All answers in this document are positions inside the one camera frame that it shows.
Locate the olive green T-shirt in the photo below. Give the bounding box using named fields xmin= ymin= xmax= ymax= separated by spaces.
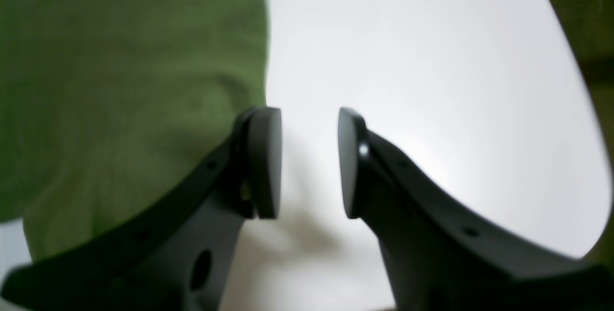
xmin=0 ymin=0 xmax=268 ymax=262

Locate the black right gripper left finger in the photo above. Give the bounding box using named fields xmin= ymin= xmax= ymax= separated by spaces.
xmin=1 ymin=107 xmax=282 ymax=311

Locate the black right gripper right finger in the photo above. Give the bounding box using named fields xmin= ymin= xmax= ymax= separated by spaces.
xmin=338 ymin=108 xmax=613 ymax=311

